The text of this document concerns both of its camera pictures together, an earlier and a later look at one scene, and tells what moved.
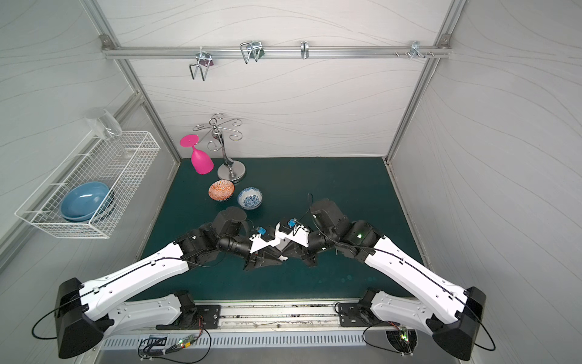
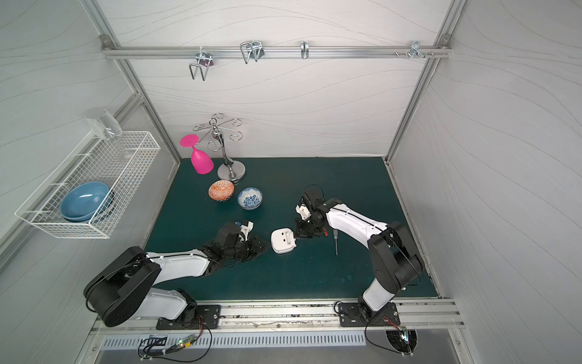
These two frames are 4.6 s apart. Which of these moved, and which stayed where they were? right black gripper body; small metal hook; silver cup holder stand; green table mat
Moved: right black gripper body
Stayed: green table mat; silver cup holder stand; small metal hook
